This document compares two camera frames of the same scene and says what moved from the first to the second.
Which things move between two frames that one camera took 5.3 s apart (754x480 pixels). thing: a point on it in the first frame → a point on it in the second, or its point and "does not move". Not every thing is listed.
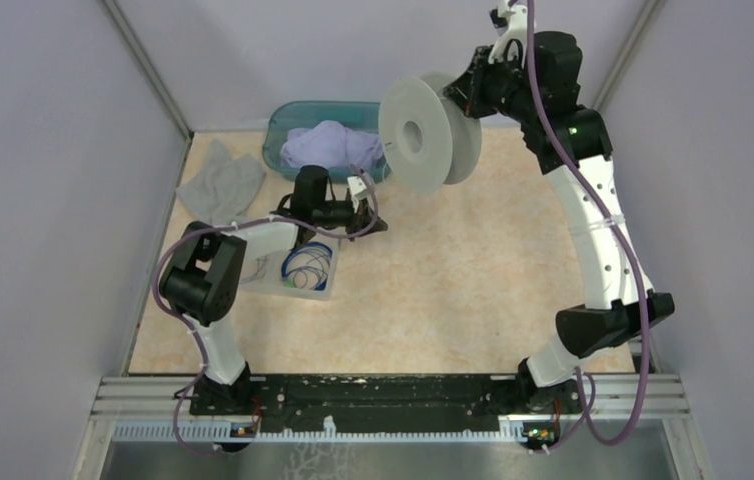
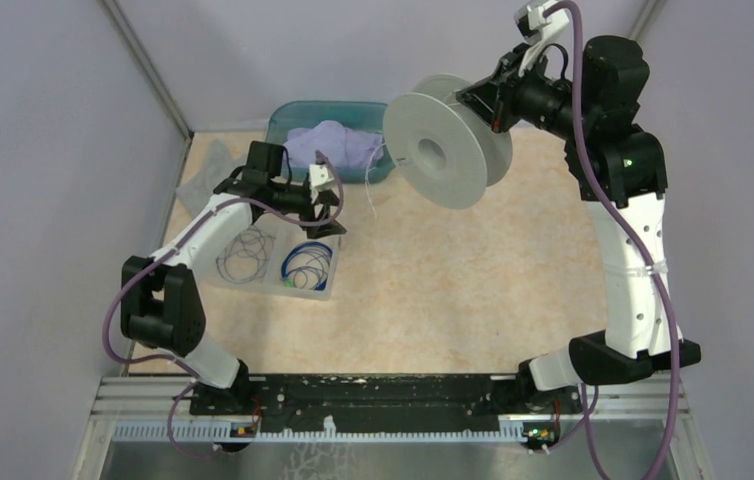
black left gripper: (363, 219) → (327, 198)
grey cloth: (222, 186) does not move
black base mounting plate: (387, 402) does not move
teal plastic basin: (345, 137) does not move
